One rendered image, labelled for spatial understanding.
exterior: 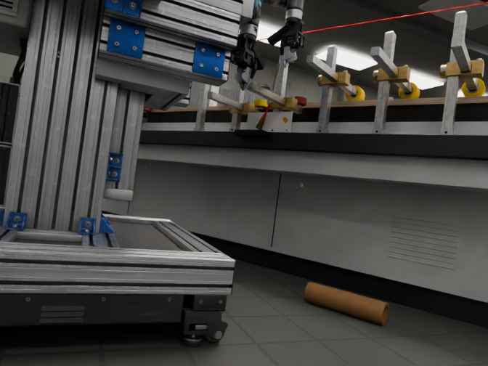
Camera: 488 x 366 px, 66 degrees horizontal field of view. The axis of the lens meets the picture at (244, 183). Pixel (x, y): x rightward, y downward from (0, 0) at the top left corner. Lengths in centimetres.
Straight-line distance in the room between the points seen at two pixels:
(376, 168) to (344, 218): 36
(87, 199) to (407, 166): 116
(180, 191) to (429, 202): 149
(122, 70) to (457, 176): 119
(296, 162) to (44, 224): 108
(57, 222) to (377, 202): 131
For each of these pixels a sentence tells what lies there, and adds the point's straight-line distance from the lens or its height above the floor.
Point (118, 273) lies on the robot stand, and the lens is 93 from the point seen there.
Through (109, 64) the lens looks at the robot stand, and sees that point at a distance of 118.
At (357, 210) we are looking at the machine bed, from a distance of 185.
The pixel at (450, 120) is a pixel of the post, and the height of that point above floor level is 75.
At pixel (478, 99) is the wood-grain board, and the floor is 89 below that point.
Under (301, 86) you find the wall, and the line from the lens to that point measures 985.
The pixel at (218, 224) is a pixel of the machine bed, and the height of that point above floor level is 18.
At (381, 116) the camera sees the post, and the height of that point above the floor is 77.
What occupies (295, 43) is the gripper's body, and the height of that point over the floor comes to 109.
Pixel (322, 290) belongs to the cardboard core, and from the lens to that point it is 153.
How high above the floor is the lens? 42
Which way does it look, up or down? 1 degrees up
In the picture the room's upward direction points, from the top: 7 degrees clockwise
